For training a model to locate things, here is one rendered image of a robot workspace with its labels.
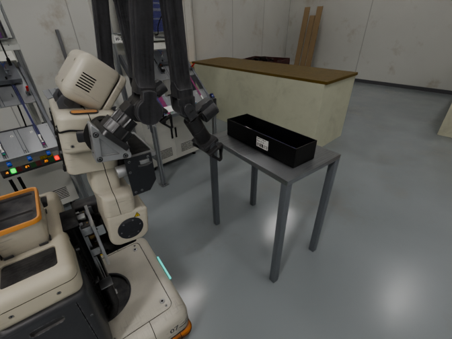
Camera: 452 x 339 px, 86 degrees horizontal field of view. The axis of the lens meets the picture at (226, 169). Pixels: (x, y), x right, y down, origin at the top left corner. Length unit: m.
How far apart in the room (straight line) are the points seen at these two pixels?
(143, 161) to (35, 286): 0.49
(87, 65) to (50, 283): 0.66
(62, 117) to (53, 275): 0.48
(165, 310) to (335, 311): 0.98
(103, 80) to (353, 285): 1.76
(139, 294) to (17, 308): 0.60
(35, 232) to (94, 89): 0.51
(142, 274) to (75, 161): 0.80
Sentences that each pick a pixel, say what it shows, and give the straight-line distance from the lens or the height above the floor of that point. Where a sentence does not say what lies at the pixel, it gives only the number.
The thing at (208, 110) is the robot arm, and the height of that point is 1.19.
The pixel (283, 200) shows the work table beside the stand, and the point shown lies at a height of 0.68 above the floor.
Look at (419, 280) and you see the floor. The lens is 2.14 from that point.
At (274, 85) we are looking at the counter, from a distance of 3.39.
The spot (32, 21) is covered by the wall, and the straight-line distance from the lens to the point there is 5.00.
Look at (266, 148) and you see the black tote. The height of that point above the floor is 0.83.
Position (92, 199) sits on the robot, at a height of 0.75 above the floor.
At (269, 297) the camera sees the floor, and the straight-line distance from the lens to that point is 1.71.
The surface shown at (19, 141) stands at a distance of 2.15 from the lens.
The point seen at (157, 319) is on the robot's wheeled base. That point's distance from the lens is 1.36.
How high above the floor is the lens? 1.46
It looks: 31 degrees down
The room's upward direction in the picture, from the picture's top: 1 degrees counter-clockwise
